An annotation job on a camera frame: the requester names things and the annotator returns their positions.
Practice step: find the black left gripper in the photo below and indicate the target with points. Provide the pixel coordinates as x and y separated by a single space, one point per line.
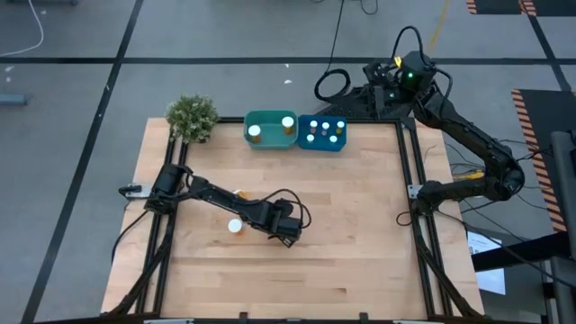
281 222

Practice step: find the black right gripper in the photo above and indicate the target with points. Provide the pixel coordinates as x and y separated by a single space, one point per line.
382 85

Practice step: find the orange pill bottle white cap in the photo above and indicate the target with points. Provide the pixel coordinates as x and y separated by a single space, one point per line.
288 121
235 225
254 130
241 194

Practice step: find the small clear pill bottle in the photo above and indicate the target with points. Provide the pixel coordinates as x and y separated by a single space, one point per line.
325 125

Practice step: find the small pink pill bottle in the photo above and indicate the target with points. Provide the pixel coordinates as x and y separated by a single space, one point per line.
313 123

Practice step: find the small blue pill bottle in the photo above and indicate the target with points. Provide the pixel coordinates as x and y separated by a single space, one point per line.
310 137

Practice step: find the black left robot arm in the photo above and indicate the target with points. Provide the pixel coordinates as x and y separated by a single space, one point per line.
216 195

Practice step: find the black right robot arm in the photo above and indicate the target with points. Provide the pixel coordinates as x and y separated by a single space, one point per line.
468 130

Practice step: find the teal plastic bin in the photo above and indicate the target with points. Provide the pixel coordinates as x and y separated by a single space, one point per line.
270 140

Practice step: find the blue plastic bin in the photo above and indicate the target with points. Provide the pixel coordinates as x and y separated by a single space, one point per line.
321 145

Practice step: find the yellow tag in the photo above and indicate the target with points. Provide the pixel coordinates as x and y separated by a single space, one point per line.
398 61

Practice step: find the yellow power plug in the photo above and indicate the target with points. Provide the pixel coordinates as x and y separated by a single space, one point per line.
470 175

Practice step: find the potted green plant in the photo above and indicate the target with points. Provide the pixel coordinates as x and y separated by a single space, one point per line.
191 118

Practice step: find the black mat hazard stripe edge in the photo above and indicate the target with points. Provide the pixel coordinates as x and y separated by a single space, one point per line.
544 112
499 5

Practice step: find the white paper sheet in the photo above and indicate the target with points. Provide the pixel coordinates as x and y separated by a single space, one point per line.
483 245

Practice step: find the black metal beam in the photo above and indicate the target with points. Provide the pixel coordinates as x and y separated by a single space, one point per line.
517 254

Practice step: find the grey floor bar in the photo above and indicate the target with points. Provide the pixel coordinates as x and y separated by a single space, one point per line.
13 99

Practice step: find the silver arm base bracket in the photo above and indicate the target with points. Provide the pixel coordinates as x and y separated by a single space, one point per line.
414 191
130 191

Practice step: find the black aluminium table frame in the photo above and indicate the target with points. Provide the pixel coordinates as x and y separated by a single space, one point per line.
231 120

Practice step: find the grey metal post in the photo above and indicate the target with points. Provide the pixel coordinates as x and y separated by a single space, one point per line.
562 180

